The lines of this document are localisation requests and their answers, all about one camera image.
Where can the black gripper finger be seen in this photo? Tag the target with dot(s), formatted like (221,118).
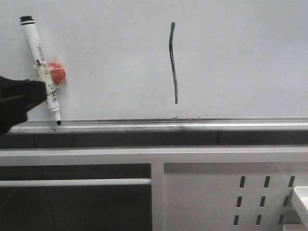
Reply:
(17,97)

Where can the red ball taped to marker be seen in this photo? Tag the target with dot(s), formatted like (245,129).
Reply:
(57,71)

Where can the white black whiteboard marker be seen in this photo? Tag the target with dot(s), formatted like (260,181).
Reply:
(41,66)

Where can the white whiteboard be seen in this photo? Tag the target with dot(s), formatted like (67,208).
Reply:
(153,59)

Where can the aluminium whiteboard marker tray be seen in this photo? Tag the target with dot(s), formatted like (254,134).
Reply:
(161,125)

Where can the white pegboard panel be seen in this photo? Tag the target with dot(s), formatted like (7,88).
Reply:
(231,196)

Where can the white metal frame stand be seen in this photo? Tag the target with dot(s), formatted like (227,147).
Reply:
(105,189)

